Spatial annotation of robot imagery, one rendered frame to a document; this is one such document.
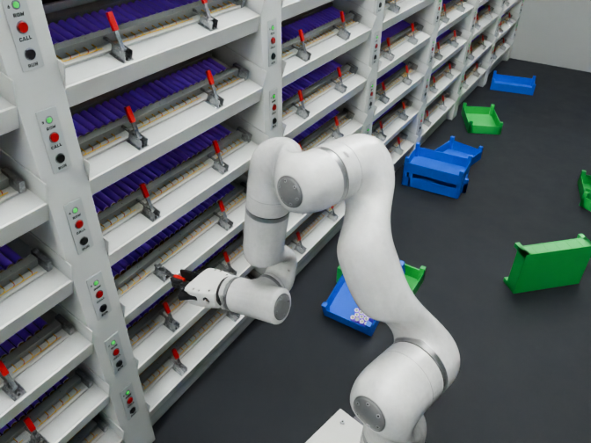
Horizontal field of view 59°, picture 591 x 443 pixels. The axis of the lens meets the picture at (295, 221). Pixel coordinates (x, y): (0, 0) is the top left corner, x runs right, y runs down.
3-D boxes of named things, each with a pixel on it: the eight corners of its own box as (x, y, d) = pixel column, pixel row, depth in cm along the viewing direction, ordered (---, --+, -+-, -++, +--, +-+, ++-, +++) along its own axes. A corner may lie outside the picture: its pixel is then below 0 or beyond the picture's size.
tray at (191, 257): (263, 212, 172) (270, 191, 166) (123, 328, 131) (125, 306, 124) (216, 179, 177) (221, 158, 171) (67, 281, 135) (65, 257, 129)
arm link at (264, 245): (281, 176, 116) (268, 278, 134) (236, 206, 104) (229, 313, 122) (316, 192, 112) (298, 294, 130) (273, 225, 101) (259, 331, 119)
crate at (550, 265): (579, 283, 216) (566, 271, 222) (595, 245, 204) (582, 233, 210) (513, 294, 210) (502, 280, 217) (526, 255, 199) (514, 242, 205)
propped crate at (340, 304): (371, 337, 191) (370, 327, 185) (324, 315, 200) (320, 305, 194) (405, 272, 205) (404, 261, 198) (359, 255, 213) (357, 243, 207)
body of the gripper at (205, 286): (221, 317, 124) (187, 307, 130) (246, 293, 131) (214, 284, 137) (213, 293, 120) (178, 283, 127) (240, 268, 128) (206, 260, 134)
